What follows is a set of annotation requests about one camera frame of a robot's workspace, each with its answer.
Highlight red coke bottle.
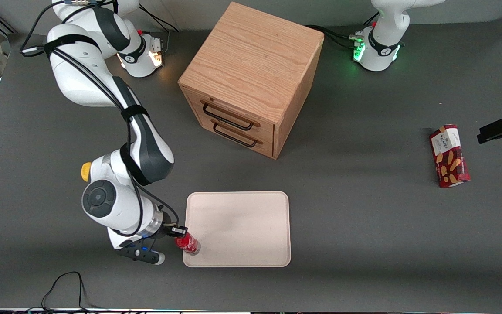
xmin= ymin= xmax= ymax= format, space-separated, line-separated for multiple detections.
xmin=174 ymin=232 xmax=201 ymax=256

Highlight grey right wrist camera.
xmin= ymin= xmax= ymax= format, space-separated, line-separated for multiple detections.
xmin=115 ymin=243 xmax=166 ymax=266

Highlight red shortbread cookie box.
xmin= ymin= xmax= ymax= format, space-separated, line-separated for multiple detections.
xmin=429 ymin=124 xmax=471 ymax=188

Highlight black left base cables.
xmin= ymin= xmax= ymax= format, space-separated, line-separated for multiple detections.
xmin=305 ymin=12 xmax=380 ymax=51

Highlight black right base cables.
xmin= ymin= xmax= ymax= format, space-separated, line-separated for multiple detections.
xmin=138 ymin=5 xmax=181 ymax=55

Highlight black metal drawer handle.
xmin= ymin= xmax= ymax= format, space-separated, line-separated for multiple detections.
xmin=211 ymin=119 xmax=264 ymax=148
xmin=200 ymin=99 xmax=261 ymax=131

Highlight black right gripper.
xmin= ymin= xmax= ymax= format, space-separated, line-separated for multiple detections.
xmin=157 ymin=219 xmax=189 ymax=240

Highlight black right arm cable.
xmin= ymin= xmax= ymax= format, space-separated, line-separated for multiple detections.
xmin=20 ymin=0 xmax=181 ymax=238

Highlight beige plastic tray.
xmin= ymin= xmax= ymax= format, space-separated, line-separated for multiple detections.
xmin=183 ymin=191 xmax=292 ymax=268

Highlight black table edge cable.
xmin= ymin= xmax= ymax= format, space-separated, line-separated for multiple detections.
xmin=27 ymin=271 xmax=103 ymax=314

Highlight black base cables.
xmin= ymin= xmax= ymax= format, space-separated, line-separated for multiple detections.
xmin=305 ymin=12 xmax=380 ymax=51
xmin=138 ymin=5 xmax=181 ymax=55

